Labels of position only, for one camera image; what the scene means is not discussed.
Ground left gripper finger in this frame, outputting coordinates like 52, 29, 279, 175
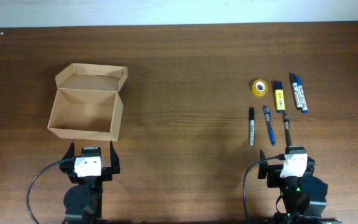
63, 142, 75, 160
110, 141, 120, 167

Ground brown cardboard box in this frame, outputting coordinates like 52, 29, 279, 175
47, 63, 128, 141

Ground blue ballpoint pen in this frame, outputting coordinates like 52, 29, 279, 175
263, 105, 275, 146

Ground black permanent marker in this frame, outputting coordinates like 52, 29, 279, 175
249, 107, 255, 146

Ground yellow highlighter blue cap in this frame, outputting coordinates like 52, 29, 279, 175
275, 81, 285, 113

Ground white marker blue cap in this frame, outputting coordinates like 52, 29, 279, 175
296, 76, 308, 113

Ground yellow tape roll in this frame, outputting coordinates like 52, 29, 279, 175
251, 79, 269, 96

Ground white marker black cap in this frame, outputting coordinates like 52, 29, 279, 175
290, 73, 303, 111

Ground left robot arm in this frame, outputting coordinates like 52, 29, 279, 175
59, 142, 120, 224

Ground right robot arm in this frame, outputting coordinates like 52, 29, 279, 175
258, 146, 328, 223

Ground black ballpoint pen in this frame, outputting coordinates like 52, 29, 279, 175
283, 113, 292, 146

